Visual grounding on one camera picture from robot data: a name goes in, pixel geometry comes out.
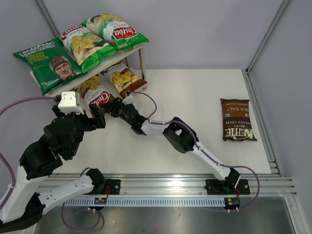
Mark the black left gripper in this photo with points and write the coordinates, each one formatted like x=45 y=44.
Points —
x=99 y=114

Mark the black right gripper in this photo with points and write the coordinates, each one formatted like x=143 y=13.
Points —
x=112 y=107

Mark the brown Chuba barbecue chips bag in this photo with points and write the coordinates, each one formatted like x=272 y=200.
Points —
x=123 y=78

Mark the green Chuba chips bag small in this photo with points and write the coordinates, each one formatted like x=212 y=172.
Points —
x=88 y=49

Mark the green Real hand cooked bag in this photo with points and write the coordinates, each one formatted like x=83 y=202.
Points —
x=51 y=65

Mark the green Chuba chips bag large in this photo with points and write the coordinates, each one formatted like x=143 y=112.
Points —
x=115 y=31

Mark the brown Kettle sea salt bag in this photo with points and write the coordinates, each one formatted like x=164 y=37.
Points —
x=236 y=120

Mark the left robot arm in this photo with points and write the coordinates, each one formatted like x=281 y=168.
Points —
x=23 y=206

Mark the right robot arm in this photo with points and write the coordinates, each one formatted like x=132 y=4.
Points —
x=180 y=135

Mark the white two-tier wooden shelf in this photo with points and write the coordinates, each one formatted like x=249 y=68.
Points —
x=133 y=58

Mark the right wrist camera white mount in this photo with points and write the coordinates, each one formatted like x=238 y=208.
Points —
x=129 y=98

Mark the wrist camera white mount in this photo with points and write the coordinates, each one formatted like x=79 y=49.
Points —
x=70 y=103
x=129 y=98

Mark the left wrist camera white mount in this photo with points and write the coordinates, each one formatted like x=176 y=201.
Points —
x=70 y=103

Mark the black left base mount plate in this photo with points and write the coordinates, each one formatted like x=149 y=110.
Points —
x=111 y=187

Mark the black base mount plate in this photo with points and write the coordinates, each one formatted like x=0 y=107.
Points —
x=111 y=187
x=218 y=187

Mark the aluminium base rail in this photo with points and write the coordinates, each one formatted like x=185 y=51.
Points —
x=191 y=184

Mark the white slotted cable duct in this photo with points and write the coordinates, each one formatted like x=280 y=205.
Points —
x=146 y=202

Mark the left aluminium frame post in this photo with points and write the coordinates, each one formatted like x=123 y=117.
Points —
x=45 y=13

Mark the aluminium frame post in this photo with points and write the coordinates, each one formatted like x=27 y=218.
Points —
x=45 y=13
x=277 y=17

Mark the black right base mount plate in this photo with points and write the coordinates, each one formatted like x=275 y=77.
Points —
x=218 y=187

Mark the right aluminium frame post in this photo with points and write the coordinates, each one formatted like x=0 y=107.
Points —
x=277 y=17

